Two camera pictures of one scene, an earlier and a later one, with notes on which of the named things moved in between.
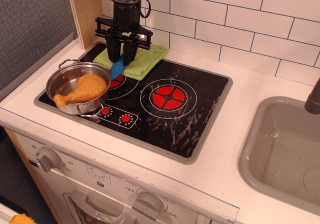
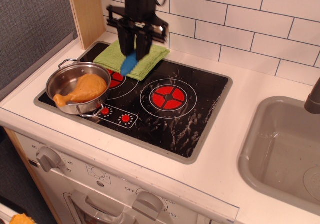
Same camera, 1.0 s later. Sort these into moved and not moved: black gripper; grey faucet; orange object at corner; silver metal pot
Moved: black gripper
Not moved: orange object at corner; grey faucet; silver metal pot
